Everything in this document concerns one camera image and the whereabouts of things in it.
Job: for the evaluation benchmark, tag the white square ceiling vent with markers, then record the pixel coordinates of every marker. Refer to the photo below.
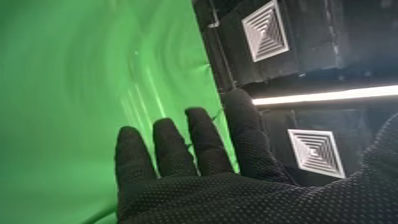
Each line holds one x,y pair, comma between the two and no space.
265,30
317,153

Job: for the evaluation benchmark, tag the ceiling light strip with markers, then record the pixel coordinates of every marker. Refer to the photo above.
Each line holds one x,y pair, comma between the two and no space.
331,95

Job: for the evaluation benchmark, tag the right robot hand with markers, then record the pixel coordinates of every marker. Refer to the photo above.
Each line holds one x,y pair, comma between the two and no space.
249,200

